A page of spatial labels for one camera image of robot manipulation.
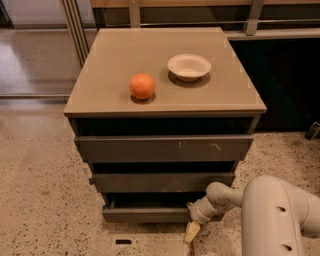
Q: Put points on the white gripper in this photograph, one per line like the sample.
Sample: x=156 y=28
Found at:
x=201 y=214

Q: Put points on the grey bottom drawer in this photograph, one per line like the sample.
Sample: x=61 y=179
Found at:
x=149 y=207

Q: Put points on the grey drawer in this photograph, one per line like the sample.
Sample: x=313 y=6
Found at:
x=149 y=207
x=132 y=149
x=158 y=182

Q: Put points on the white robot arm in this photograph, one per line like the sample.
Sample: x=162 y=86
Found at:
x=275 y=215

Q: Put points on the grey middle drawer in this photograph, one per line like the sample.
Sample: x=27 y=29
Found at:
x=158 y=182

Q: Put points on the grey drawer cabinet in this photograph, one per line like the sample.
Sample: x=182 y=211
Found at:
x=223 y=102

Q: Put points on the grey top drawer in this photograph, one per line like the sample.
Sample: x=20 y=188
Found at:
x=132 y=149

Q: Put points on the black object at right edge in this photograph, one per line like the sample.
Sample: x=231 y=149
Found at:
x=313 y=131

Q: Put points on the orange fruit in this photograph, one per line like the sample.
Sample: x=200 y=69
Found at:
x=142 y=86

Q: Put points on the white paper bowl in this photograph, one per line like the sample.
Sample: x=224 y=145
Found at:
x=189 y=67

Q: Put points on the metal railing frame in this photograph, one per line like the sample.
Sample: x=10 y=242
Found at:
x=241 y=20

